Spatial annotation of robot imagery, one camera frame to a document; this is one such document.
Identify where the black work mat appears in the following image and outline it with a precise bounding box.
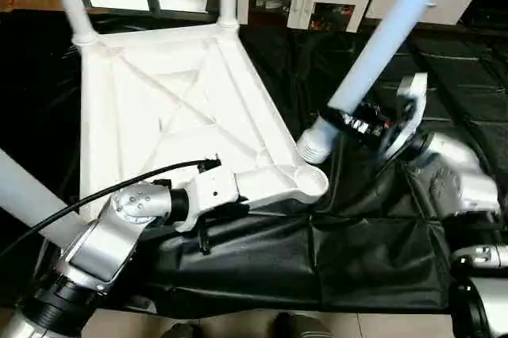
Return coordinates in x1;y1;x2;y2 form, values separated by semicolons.
0;9;508;315

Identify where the white plastic table top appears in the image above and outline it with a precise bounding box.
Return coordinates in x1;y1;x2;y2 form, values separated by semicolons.
78;22;330;224

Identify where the black left robot foot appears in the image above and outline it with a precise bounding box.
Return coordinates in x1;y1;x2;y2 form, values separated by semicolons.
159;322;203;338

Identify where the white drawer unit with handle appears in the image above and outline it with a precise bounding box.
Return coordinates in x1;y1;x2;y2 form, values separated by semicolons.
367;0;481;26

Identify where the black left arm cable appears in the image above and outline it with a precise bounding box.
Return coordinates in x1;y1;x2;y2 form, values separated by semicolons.
0;157;221;259

